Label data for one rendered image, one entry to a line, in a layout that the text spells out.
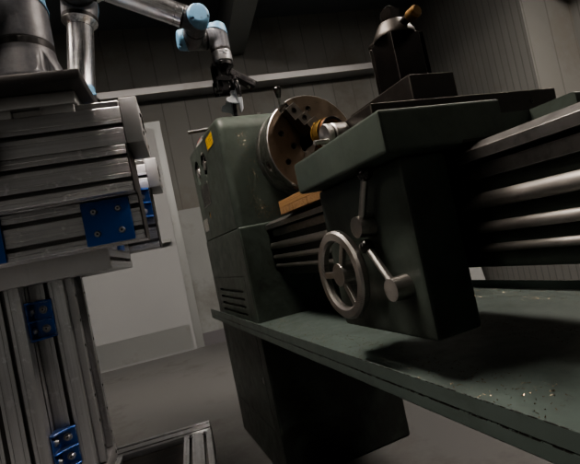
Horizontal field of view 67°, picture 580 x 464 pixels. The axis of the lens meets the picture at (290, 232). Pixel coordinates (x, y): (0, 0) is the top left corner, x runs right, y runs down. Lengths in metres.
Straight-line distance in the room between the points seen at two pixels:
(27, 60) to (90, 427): 0.79
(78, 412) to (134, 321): 3.10
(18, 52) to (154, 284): 3.38
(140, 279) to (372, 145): 3.73
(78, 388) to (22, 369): 0.13
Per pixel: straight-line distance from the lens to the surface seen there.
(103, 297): 4.27
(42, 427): 1.15
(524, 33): 4.20
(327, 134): 0.77
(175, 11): 1.67
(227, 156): 1.50
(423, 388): 0.65
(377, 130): 0.60
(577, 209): 0.59
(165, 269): 4.20
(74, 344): 1.16
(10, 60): 1.00
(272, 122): 1.40
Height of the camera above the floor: 0.78
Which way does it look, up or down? 2 degrees up
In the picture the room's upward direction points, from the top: 12 degrees counter-clockwise
